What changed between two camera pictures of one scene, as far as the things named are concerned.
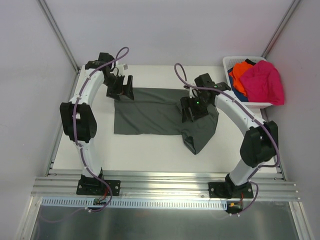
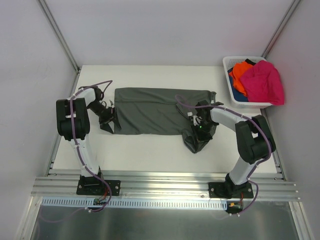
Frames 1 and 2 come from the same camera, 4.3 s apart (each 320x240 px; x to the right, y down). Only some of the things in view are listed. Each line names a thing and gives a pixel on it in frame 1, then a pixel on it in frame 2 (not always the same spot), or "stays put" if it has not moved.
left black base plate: (93, 186) stays put
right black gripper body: (191, 108) -> (202, 133)
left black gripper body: (119, 88) -> (109, 119)
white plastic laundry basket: (228, 60) stays put
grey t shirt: (157, 111) stays put
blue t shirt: (242, 97) stays put
